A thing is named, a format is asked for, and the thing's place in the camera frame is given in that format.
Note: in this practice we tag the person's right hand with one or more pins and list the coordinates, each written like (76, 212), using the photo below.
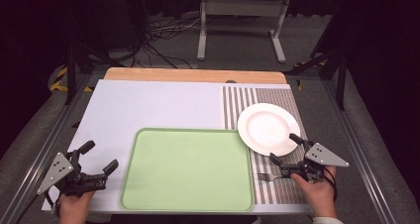
(318, 194)

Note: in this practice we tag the wooden table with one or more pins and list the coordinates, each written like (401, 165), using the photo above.
(191, 75)

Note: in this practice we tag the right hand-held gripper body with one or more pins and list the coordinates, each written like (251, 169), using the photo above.
(322, 156)

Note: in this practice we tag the black tripod stand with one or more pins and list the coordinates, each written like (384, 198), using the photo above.
(341, 85)
(71, 78)

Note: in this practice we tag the aluminium rail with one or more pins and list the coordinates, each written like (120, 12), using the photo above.
(360, 151)
(43, 151)

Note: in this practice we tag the white round plate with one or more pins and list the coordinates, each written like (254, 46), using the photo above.
(265, 128)

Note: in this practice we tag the person's left hand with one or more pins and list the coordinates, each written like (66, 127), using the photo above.
(74, 209)

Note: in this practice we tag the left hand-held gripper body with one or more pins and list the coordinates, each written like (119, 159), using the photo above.
(59, 171)

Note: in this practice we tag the white table board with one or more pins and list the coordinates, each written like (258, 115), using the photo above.
(148, 105)

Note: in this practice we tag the light green tray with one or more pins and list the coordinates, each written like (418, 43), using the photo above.
(188, 171)

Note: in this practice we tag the white metal stand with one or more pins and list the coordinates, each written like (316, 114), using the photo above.
(242, 7)

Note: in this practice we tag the metal fork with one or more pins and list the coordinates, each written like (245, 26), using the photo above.
(265, 176)

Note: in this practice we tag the striped placemat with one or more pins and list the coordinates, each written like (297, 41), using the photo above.
(280, 95)

